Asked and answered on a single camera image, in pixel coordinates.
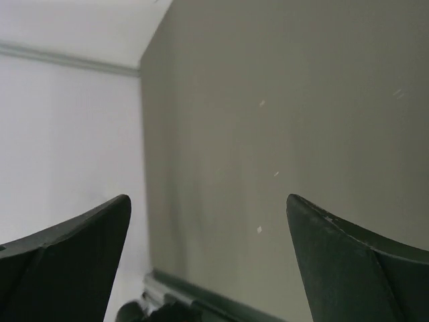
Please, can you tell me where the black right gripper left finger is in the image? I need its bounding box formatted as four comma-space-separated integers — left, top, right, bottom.
1, 195, 131, 322

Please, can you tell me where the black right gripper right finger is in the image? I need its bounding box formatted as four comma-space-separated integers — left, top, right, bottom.
286, 194, 428, 321

